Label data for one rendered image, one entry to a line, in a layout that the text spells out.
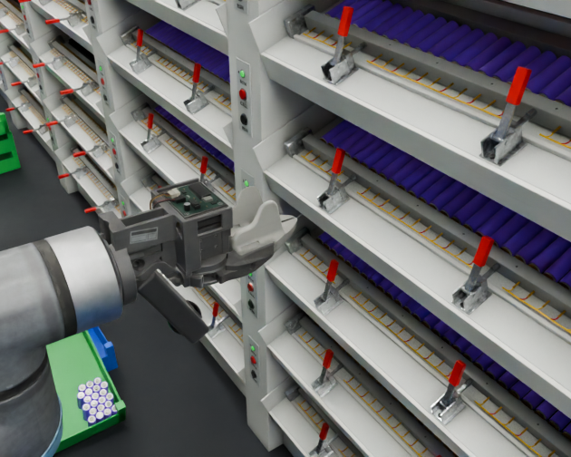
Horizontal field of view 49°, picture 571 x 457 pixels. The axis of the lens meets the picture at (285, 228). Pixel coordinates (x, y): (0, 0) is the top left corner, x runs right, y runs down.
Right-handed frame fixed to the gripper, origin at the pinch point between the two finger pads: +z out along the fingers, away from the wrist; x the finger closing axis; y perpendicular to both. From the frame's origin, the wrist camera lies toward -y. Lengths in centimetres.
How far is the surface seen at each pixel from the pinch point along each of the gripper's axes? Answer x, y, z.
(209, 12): 51, 10, 18
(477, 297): -13.3, -8.7, 18.5
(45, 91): 170, -42, 17
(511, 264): -13.7, -5.3, 23.1
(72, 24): 127, -9, 17
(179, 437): 45, -84, 4
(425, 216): -0.2, -5.5, 22.5
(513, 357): -20.8, -11.1, 16.5
